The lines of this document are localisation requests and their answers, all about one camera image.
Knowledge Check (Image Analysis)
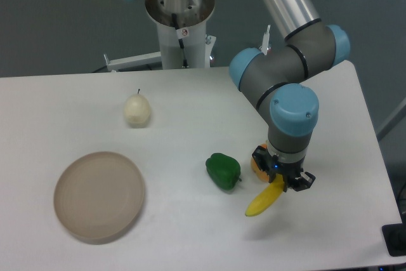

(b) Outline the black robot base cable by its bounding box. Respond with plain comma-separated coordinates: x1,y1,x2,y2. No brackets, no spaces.
171,13,190,69

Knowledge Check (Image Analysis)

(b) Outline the pale white pear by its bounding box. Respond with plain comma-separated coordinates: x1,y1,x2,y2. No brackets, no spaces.
123,89,152,128

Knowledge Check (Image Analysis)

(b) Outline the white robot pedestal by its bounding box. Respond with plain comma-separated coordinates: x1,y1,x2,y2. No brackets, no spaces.
145,0,215,70

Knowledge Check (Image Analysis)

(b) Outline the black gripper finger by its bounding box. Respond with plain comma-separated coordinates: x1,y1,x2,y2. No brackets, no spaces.
252,145,269,175
284,171,316,192

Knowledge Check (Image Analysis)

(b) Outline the white metal bracket left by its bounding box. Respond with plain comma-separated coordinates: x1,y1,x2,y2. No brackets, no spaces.
103,51,161,72

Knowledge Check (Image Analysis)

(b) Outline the beige round plate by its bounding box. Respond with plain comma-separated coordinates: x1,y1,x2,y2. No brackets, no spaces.
53,152,145,244

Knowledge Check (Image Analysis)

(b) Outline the grey metal table leg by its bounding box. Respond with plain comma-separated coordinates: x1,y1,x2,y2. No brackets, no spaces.
376,98,406,142

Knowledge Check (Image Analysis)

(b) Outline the green bell pepper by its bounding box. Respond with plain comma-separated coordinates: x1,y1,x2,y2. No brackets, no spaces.
206,153,241,191

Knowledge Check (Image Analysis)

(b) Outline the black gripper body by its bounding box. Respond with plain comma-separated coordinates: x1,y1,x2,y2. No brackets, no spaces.
266,154,304,188

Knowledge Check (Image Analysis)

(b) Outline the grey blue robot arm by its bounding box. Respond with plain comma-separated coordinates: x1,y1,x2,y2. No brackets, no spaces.
145,0,350,191

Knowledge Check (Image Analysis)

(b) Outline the white metal bracket right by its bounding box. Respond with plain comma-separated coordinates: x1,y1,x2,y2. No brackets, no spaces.
261,25,272,55

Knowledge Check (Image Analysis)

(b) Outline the orange bell pepper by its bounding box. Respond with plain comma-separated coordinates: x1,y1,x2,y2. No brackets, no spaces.
250,157,275,183

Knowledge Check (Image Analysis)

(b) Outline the black device at edge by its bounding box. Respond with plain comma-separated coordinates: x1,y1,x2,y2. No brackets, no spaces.
381,223,405,257

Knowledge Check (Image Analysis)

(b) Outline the white metal bracket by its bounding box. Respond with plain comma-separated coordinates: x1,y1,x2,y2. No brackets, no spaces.
103,51,161,72
261,25,272,55

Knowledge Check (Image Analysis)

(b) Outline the yellow banana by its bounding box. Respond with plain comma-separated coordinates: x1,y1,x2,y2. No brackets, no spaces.
245,174,285,217

